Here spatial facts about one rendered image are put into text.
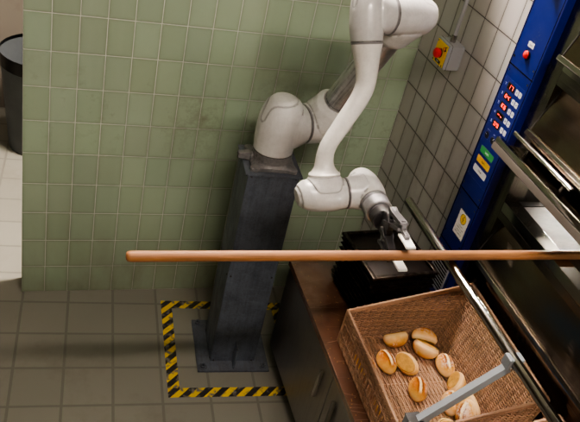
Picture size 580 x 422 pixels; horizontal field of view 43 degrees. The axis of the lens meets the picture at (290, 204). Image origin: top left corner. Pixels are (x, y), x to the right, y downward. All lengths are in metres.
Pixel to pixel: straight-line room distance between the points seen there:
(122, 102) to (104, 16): 0.36
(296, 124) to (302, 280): 0.65
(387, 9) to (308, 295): 1.16
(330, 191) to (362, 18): 0.53
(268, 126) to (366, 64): 0.53
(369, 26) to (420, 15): 0.19
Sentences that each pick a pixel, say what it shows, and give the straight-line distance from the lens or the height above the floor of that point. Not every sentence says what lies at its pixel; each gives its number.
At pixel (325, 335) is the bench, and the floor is 0.58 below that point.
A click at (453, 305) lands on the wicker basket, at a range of 2.82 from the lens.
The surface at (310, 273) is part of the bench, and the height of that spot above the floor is 0.58.
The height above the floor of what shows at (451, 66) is 1.43.
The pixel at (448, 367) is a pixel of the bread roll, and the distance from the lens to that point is 2.73.
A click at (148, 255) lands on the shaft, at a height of 1.20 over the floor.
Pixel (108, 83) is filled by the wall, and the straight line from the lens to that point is 3.01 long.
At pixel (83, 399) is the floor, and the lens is 3.16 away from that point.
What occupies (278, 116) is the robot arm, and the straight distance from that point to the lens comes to 2.65.
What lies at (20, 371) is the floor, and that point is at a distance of 3.26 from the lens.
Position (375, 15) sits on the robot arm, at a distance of 2.30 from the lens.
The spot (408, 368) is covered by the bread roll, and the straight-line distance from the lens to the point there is 2.66.
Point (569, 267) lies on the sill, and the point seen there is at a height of 1.18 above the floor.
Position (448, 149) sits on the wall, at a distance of 2.99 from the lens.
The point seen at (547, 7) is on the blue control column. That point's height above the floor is 1.82.
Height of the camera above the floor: 2.40
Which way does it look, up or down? 33 degrees down
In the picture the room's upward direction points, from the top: 14 degrees clockwise
